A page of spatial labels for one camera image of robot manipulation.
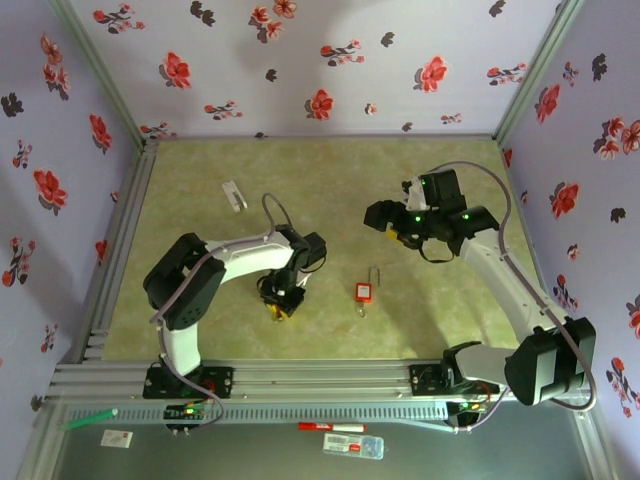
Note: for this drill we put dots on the red padlock with white label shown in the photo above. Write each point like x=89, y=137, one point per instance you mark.
x=364, y=293

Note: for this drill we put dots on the white card with red print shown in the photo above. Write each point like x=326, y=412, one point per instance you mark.
x=116, y=438

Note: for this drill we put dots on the red marker pen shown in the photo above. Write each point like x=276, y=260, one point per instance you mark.
x=330, y=427

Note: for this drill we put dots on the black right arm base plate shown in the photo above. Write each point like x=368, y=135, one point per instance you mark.
x=425, y=380

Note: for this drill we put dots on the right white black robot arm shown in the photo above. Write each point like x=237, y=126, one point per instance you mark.
x=510, y=285

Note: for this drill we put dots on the small circuit board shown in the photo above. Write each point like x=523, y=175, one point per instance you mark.
x=187, y=411
x=467, y=407

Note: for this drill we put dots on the clear plastic box with label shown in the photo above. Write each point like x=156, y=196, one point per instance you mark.
x=352, y=446

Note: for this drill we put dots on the long aluminium base rail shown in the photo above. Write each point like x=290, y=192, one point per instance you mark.
x=320, y=380

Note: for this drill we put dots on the aluminium side rail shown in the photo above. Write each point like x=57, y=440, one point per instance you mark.
x=135, y=200

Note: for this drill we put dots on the aluminium frame post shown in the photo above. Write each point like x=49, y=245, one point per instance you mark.
x=537, y=70
x=95, y=70

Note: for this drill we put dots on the white slotted plate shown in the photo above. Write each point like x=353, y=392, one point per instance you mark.
x=234, y=196

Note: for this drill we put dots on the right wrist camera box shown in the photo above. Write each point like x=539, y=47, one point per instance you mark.
x=415, y=195

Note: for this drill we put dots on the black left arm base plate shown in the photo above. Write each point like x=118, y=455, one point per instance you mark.
x=220, y=382

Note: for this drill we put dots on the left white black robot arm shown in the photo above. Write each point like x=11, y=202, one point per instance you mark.
x=250, y=255

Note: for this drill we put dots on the green pen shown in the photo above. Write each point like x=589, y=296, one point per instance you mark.
x=90, y=420

